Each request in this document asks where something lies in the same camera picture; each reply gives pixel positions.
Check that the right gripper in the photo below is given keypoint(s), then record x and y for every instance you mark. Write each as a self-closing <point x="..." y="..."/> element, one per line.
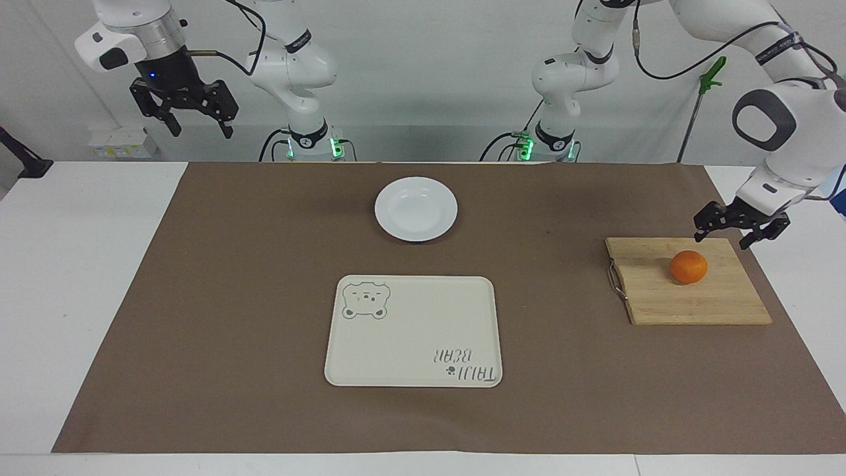
<point x="166" y="71"/>

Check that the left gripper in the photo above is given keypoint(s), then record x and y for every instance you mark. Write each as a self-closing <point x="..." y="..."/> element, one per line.
<point x="750" y="217"/>

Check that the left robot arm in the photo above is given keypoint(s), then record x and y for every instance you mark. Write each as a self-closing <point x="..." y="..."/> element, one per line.
<point x="800" y="139"/>

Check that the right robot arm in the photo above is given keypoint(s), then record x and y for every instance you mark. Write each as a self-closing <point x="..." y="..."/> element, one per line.
<point x="301" y="63"/>

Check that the orange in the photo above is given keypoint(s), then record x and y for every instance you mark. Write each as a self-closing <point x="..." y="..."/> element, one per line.
<point x="689" y="267"/>

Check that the white round plate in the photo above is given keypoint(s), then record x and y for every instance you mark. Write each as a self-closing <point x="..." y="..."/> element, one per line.
<point x="416" y="209"/>

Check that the small white box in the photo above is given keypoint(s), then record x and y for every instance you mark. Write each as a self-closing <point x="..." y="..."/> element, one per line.
<point x="122" y="143"/>

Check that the wooden cutting board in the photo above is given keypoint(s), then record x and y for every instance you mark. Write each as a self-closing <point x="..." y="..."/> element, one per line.
<point x="700" y="301"/>

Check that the blue object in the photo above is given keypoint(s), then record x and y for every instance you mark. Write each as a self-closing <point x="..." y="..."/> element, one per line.
<point x="839" y="195"/>

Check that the metal pole with green grip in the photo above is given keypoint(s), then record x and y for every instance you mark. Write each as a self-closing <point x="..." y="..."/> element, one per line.
<point x="710" y="76"/>

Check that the black stand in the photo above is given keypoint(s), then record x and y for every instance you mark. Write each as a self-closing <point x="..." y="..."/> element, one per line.
<point x="26" y="164"/>

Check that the cream tray with bear print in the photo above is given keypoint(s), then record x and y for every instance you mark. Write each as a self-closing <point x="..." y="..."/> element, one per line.
<point x="413" y="330"/>

